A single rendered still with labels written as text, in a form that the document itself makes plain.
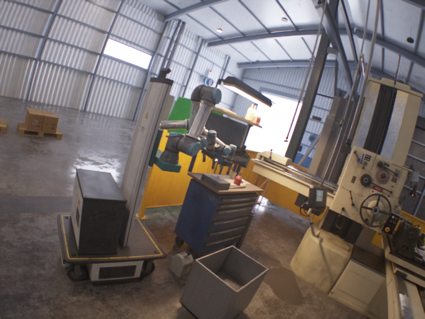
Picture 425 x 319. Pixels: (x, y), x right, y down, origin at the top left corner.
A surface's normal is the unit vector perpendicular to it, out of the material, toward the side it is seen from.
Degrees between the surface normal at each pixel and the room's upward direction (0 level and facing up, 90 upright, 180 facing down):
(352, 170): 90
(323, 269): 90
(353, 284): 90
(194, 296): 90
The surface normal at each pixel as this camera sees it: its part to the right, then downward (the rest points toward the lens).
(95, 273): 0.58, 0.33
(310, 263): -0.72, -0.12
